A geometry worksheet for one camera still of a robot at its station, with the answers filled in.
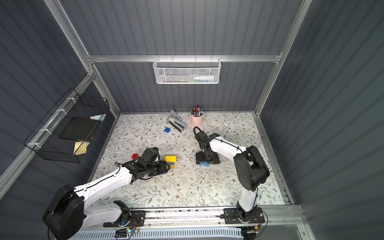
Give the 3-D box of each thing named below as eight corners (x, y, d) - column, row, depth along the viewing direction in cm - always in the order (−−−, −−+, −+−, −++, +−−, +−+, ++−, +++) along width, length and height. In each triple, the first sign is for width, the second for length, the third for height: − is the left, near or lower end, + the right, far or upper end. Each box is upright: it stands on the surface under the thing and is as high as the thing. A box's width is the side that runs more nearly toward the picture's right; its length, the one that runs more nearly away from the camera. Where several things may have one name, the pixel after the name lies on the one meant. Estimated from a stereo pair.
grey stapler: (176, 135, 108) (175, 133, 106) (161, 118, 119) (160, 115, 117) (188, 128, 112) (188, 125, 110) (173, 112, 123) (172, 109, 121)
